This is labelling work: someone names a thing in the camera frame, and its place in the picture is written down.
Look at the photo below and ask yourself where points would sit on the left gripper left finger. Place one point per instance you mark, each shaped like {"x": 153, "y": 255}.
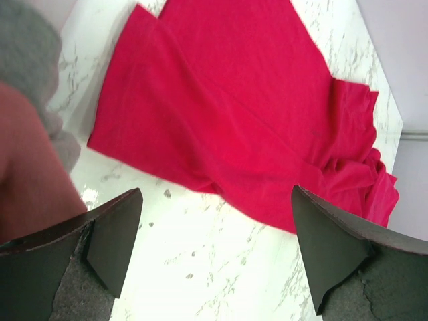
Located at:
{"x": 73, "y": 270}

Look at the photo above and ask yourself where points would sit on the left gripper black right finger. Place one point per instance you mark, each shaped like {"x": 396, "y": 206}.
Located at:
{"x": 358, "y": 270}

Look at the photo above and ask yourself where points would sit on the red t-shirt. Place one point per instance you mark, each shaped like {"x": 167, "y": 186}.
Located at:
{"x": 234, "y": 98}

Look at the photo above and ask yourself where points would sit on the dusty rose t-shirt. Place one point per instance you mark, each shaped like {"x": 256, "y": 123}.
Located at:
{"x": 36, "y": 191}

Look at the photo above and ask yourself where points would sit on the grey t-shirt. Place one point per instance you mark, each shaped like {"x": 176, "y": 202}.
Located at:
{"x": 30, "y": 52}

